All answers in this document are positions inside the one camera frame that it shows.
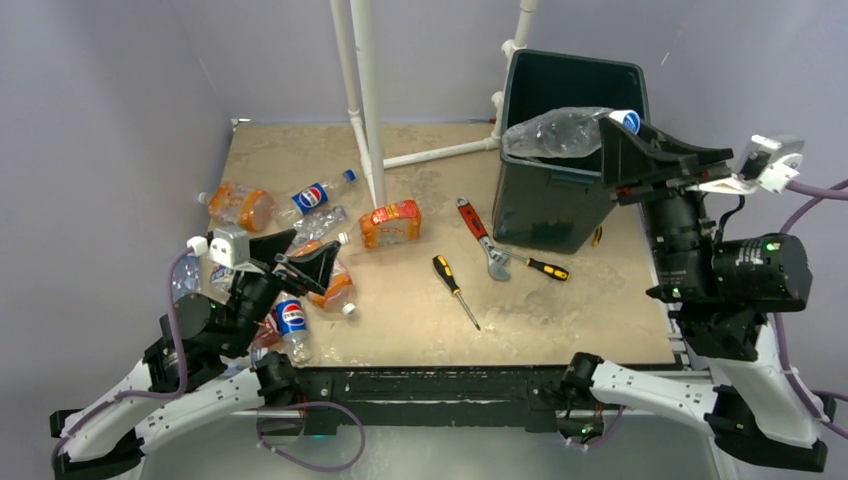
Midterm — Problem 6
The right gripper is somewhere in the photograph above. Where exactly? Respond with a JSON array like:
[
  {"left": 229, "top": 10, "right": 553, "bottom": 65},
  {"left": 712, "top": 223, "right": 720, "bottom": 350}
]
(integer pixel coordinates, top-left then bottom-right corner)
[{"left": 591, "top": 111, "right": 720, "bottom": 295}]

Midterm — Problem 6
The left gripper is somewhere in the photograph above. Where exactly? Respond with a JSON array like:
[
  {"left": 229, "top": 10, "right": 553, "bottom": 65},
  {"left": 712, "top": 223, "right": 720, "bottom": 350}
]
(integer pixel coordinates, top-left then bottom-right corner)
[{"left": 225, "top": 227, "right": 340, "bottom": 356}]

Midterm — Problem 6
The orange juice bottle white cap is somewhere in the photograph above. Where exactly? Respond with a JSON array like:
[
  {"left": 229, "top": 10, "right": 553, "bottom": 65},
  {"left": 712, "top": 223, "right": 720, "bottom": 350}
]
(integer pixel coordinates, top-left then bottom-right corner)
[{"left": 306, "top": 260, "right": 357, "bottom": 318}]

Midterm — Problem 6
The large clear crushed bottle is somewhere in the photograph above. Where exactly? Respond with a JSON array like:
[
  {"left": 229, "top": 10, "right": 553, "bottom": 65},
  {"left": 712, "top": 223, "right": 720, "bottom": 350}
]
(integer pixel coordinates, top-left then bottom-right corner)
[{"left": 501, "top": 106, "right": 642, "bottom": 159}]

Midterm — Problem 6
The red label squat bottle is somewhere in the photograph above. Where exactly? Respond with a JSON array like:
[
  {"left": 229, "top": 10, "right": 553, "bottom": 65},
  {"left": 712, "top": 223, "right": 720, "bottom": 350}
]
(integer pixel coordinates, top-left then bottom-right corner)
[{"left": 358, "top": 200, "right": 422, "bottom": 249}]

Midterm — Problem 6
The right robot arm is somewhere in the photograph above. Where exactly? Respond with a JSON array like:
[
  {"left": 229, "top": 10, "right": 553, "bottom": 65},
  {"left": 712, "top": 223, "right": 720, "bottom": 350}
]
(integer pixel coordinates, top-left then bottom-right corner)
[{"left": 557, "top": 116, "right": 835, "bottom": 472}]

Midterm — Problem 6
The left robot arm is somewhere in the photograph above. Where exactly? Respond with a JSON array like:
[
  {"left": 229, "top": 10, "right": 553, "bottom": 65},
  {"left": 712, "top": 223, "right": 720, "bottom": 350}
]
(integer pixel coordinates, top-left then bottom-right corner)
[{"left": 50, "top": 227, "right": 342, "bottom": 479}]

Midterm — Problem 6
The dark green plastic bin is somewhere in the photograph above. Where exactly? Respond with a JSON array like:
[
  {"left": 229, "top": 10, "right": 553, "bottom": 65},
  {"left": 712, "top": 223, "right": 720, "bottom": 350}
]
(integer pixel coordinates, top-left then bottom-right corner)
[{"left": 492, "top": 49, "right": 650, "bottom": 254}]

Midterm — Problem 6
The pepsi bottle near base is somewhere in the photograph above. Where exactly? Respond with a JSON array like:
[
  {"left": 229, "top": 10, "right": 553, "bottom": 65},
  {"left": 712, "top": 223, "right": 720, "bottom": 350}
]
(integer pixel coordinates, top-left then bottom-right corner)
[{"left": 273, "top": 295, "right": 312, "bottom": 365}]

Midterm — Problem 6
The orange label bottle far left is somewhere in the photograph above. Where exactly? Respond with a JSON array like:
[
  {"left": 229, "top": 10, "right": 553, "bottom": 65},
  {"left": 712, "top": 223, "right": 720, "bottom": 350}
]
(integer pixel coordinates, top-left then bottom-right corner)
[{"left": 197, "top": 182, "right": 276, "bottom": 233}]

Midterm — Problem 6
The pepsi bottle blue cap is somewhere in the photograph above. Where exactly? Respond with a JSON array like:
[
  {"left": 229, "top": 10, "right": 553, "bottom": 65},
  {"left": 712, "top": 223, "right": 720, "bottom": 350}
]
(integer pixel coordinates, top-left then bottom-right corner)
[{"left": 273, "top": 169, "right": 357, "bottom": 227}]

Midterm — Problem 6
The blue white label bottle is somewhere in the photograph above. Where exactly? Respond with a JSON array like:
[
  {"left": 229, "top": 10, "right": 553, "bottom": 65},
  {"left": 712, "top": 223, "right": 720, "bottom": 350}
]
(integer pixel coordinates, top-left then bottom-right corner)
[{"left": 208, "top": 265, "right": 234, "bottom": 295}]

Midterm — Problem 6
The clear water bottle left edge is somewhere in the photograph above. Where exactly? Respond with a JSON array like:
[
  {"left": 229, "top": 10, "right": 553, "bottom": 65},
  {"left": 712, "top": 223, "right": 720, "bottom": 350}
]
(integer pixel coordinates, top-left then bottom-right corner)
[{"left": 171, "top": 254, "right": 201, "bottom": 302}]

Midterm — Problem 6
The yellow black screwdriver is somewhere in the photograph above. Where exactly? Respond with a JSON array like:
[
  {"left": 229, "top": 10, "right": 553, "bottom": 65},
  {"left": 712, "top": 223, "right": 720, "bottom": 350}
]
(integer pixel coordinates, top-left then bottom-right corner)
[
  {"left": 501, "top": 250, "right": 570, "bottom": 281},
  {"left": 432, "top": 255, "right": 481, "bottom": 331}
]

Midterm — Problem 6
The red adjustable wrench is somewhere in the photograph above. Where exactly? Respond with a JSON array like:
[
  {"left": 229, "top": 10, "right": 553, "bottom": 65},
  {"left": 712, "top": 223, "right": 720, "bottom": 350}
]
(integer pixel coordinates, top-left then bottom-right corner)
[{"left": 456, "top": 197, "right": 511, "bottom": 282}]

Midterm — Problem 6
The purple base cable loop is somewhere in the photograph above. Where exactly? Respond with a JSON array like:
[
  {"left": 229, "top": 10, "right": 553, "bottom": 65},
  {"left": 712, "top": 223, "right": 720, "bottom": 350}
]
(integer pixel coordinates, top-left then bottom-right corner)
[{"left": 255, "top": 397, "right": 366, "bottom": 472}]

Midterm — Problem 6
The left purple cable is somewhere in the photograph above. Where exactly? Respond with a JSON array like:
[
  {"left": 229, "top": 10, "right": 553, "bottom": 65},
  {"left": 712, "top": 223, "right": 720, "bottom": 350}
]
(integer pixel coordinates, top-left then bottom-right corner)
[{"left": 51, "top": 248, "right": 193, "bottom": 465}]

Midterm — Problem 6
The white pvc pipe frame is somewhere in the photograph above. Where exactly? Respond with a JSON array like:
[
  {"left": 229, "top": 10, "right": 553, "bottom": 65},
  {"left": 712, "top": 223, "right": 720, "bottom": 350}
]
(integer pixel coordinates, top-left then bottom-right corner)
[{"left": 329, "top": 1, "right": 506, "bottom": 207}]

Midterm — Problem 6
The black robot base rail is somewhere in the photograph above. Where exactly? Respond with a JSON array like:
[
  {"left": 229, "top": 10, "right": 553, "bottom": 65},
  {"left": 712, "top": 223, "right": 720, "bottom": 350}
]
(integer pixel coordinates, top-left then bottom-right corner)
[{"left": 235, "top": 357, "right": 627, "bottom": 439}]

